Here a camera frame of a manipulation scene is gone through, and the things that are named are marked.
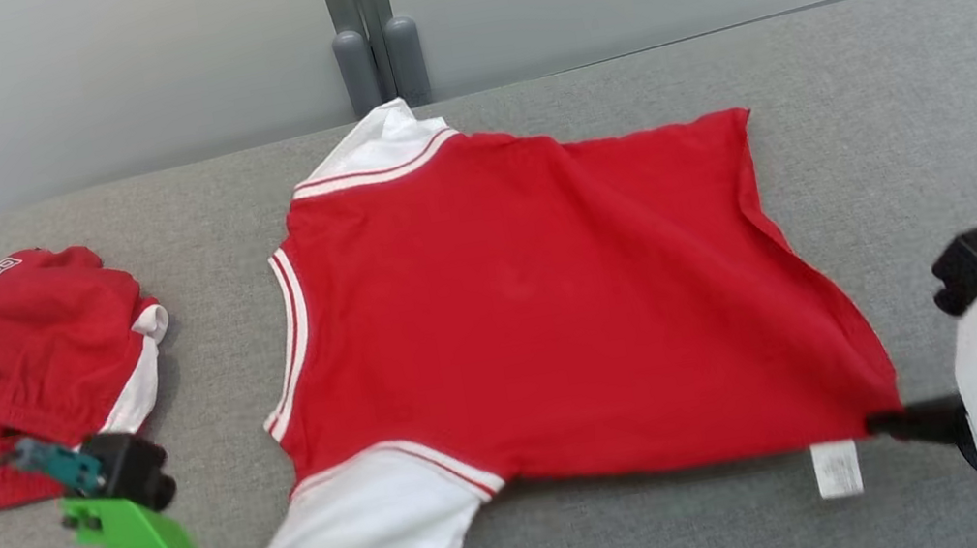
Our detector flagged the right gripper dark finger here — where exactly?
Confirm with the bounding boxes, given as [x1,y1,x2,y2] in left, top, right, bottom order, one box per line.
[865,392,967,433]
[869,411,973,460]

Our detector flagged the teal left camera connector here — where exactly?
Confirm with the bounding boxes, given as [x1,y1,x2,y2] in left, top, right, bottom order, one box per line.
[11,427,107,501]

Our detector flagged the grey double partition post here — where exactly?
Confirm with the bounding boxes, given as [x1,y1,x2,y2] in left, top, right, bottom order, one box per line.
[316,0,436,123]

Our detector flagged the red shorts with white stripes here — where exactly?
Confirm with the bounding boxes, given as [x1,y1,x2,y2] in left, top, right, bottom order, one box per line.
[0,228,199,533]

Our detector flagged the red basketball jersey number 23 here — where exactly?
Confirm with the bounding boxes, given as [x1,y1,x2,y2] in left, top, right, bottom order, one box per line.
[195,26,919,548]

